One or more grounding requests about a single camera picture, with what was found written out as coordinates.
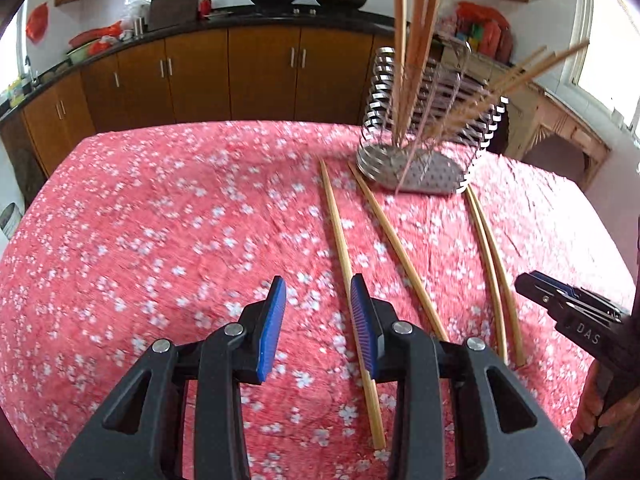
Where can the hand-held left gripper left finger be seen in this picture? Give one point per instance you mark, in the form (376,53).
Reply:
(272,330)

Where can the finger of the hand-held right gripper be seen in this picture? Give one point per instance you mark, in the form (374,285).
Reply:
(537,295)
(555,284)

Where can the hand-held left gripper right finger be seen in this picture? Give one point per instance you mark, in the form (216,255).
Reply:
(362,325)

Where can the wooden chopstick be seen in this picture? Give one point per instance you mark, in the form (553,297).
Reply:
(525,63)
(334,220)
(420,10)
(540,75)
(391,240)
(399,35)
(432,0)
(550,65)
(505,285)
(492,280)

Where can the person's right hand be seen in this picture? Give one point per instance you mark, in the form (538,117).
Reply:
(589,405)

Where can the red floral tablecloth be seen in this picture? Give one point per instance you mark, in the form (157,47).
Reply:
(150,235)

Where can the cream side table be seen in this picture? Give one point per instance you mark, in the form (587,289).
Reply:
(550,120)

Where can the sliding glass window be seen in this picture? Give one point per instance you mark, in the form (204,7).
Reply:
(605,60)

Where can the dark brown bottle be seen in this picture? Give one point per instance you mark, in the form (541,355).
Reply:
(507,45)

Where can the colourful packets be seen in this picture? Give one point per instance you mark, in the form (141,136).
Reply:
(475,32)

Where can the brown wooden base cabinets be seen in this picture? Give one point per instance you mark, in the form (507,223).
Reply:
(200,75)

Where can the large red plastic bag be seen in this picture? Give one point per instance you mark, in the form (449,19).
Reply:
(480,12)

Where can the grey round container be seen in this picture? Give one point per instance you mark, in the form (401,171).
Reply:
(9,220)

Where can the black kitchen countertop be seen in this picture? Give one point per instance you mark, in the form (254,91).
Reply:
(260,17)

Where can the black gas stove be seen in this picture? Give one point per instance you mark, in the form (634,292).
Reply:
(300,10)

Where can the metal cup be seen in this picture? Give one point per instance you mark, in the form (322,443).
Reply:
(139,26)

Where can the small red bottle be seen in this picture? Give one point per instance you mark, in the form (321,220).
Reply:
(205,5)

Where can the crumpled red plastic bag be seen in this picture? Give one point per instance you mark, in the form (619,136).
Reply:
(107,40)

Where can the dark brown cutting board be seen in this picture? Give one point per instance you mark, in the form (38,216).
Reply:
(172,10)

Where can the pale green basin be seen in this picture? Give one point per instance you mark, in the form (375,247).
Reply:
(80,54)

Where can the white plastic bag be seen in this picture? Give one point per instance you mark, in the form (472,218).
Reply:
(136,12)

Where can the red basin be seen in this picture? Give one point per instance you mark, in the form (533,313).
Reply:
(87,37)

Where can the yellow detergent bottle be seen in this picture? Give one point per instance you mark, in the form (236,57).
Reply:
(16,92)

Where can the metal faucet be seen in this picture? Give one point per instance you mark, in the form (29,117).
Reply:
(31,72)

